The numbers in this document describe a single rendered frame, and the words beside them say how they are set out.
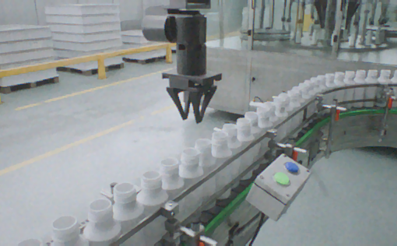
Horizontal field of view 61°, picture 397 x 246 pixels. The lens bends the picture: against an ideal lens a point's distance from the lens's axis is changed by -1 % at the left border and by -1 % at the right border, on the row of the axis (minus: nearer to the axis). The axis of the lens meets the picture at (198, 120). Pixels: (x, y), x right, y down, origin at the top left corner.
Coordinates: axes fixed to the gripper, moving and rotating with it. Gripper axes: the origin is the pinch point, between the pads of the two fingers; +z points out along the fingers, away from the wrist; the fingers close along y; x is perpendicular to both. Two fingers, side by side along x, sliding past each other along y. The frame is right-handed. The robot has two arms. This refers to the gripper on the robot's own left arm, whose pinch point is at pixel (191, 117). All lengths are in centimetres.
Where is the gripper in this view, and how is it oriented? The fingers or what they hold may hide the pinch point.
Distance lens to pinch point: 68.5
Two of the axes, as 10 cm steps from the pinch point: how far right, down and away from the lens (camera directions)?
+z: 0.0, 9.4, 3.4
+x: 5.8, -2.8, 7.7
